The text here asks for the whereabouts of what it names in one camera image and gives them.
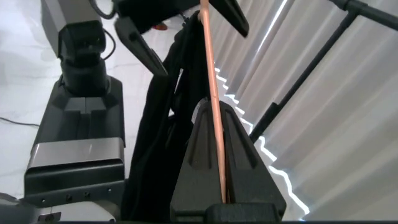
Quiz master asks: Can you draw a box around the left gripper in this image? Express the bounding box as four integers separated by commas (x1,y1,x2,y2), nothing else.
114,0,250,77

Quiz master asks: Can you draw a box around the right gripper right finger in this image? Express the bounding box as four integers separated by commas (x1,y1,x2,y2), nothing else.
219,101,287,222

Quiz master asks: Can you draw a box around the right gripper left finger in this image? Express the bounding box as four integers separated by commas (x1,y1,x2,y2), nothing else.
170,101,225,222

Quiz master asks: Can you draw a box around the black short-sleeved shirt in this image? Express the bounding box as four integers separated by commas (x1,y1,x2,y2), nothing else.
120,11,218,222

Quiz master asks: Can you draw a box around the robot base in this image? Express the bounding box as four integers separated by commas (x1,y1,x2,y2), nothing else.
0,136,127,224

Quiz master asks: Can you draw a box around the black clothes rack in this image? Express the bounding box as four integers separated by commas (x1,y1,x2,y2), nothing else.
248,0,398,144

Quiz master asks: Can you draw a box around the white curtain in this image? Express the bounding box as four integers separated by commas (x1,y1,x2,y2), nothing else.
183,0,398,222

